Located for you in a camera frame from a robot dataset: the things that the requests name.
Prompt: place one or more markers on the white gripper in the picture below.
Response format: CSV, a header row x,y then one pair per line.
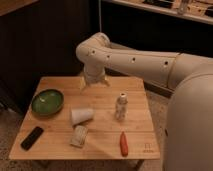
x,y
93,75

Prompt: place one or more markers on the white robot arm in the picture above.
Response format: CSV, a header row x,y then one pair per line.
x,y
189,127

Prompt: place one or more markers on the white paper cup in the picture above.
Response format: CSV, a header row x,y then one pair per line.
x,y
79,115

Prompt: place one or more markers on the wooden folding table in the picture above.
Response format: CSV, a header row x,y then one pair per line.
x,y
104,130

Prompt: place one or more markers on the green ceramic bowl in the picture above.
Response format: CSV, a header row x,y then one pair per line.
x,y
47,102

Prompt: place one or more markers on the orange carrot toy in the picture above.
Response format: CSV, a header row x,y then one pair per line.
x,y
123,144

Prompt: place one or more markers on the metal vertical pole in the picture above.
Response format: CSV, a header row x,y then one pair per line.
x,y
100,15

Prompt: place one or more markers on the black remote control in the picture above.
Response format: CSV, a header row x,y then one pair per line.
x,y
31,138

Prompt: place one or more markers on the background wooden shelf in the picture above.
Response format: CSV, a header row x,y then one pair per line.
x,y
194,10

